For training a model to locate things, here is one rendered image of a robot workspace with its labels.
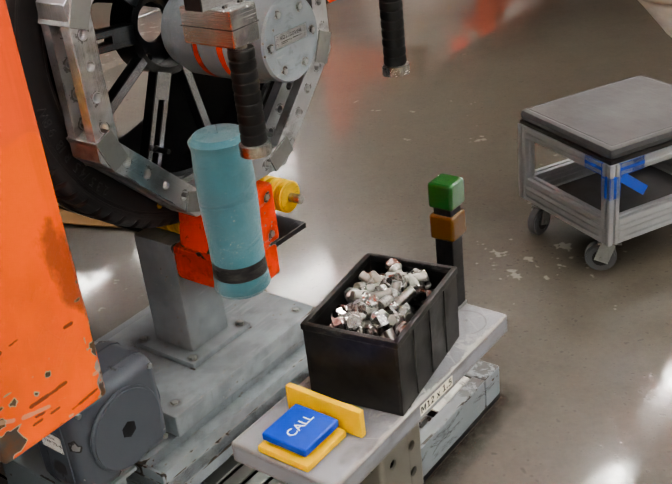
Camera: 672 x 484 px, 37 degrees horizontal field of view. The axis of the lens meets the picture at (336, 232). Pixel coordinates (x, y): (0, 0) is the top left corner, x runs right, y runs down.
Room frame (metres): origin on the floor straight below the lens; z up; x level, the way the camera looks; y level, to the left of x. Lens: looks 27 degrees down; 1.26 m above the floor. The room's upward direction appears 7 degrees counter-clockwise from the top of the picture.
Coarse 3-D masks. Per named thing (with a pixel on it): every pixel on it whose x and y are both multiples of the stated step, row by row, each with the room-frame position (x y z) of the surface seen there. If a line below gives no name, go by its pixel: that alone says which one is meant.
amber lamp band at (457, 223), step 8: (432, 216) 1.27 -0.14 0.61; (440, 216) 1.26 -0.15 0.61; (456, 216) 1.26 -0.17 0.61; (464, 216) 1.27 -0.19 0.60; (432, 224) 1.27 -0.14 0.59; (440, 224) 1.26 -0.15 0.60; (448, 224) 1.25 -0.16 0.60; (456, 224) 1.26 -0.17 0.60; (464, 224) 1.27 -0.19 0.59; (432, 232) 1.27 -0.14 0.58; (440, 232) 1.26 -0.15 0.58; (448, 232) 1.25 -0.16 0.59; (456, 232) 1.26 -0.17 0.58; (464, 232) 1.27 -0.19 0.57; (448, 240) 1.25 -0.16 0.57
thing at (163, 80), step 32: (128, 0) 1.51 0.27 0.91; (160, 0) 1.61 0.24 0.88; (96, 32) 1.46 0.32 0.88; (128, 32) 1.50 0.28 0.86; (128, 64) 1.51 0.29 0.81; (160, 64) 1.58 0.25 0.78; (160, 96) 1.53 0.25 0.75; (192, 96) 1.58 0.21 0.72; (224, 96) 1.72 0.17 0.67; (160, 128) 1.52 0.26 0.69; (192, 128) 1.68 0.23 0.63; (160, 160) 1.51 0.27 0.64
